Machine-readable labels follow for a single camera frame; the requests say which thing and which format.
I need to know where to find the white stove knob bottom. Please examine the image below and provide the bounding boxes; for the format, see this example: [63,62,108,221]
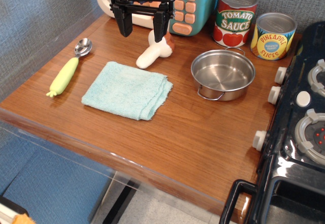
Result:
[252,131,267,151]

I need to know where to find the white stove knob top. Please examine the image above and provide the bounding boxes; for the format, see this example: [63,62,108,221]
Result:
[274,67,287,85]

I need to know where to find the spoon with yellow-green handle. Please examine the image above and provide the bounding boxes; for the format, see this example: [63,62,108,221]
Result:
[46,38,92,98]

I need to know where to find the white stove knob middle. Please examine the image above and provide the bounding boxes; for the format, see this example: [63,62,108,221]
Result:
[268,86,281,105]

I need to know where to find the pineapple slices can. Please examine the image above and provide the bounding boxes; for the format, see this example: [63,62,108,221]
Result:
[250,12,297,60]

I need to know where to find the white toy mushroom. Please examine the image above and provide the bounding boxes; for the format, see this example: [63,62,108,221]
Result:
[136,30,175,69]

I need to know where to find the black toy stove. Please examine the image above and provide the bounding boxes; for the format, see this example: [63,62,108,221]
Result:
[219,21,324,223]

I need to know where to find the tomato sauce can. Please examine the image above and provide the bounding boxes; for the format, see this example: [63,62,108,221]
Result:
[213,0,258,47]

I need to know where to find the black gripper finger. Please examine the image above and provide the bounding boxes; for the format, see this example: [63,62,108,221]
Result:
[113,4,133,37]
[153,11,170,43]

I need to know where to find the light blue folded cloth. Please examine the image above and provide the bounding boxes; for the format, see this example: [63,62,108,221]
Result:
[81,61,173,120]

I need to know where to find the orange fuzzy object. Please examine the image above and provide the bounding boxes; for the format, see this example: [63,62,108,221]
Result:
[12,214,36,224]

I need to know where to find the small steel pot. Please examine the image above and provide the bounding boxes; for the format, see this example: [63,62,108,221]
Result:
[191,47,256,102]

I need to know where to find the teal toy microwave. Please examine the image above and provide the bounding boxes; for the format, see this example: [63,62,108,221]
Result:
[97,0,218,37]

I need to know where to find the white stove knob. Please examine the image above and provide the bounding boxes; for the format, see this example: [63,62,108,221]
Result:
[268,86,281,105]
[274,67,287,85]
[252,131,267,151]

